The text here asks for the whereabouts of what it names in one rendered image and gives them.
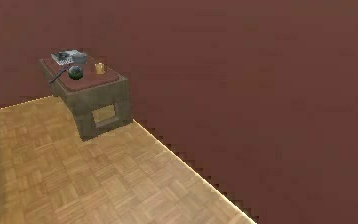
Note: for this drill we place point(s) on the small yellow cup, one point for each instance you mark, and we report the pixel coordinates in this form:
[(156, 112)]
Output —
[(99, 68)]

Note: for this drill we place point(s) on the dark green ball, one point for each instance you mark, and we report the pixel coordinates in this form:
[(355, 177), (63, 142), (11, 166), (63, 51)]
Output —
[(75, 72)]

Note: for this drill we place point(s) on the dark purple stick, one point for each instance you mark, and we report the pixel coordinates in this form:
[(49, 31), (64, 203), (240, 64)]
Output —
[(58, 76)]

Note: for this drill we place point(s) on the olive brown low table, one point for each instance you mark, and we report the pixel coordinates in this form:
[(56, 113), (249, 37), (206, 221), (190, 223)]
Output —
[(97, 96)]

